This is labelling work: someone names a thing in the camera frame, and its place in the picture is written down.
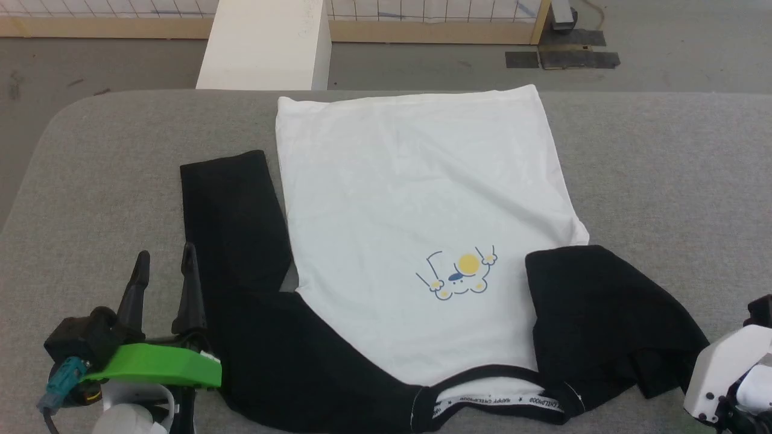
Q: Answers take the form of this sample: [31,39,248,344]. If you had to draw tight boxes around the white and black long-sleeve shirt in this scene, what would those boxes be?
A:
[180,84,711,433]

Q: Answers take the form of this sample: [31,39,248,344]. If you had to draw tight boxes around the wooden frame wire fence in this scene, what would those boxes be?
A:
[0,0,552,46]

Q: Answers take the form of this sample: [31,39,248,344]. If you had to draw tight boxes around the white rectangular box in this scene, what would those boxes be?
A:
[196,0,332,91]

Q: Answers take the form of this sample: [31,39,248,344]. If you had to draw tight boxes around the metal backdrop stand foot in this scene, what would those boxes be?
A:
[550,0,580,31]

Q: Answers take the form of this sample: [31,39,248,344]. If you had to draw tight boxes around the black and green left gripper body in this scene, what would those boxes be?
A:
[43,306,223,389]

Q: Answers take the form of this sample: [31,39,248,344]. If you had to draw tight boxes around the brown floor cable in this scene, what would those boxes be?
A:
[579,0,606,28]

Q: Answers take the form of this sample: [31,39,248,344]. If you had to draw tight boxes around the long black floor tape patch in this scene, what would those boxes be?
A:
[540,29,607,48]

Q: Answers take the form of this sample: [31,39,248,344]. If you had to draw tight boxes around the black floor mats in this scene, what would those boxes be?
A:
[539,48,621,71]

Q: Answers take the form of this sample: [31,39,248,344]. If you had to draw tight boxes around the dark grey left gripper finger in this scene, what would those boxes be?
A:
[172,242,209,338]
[116,250,151,341]

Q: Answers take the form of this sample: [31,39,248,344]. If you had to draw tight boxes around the black cable with teal connector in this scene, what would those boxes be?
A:
[37,356,91,434]

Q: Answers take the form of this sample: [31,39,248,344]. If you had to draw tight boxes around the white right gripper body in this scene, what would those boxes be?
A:
[683,294,772,434]

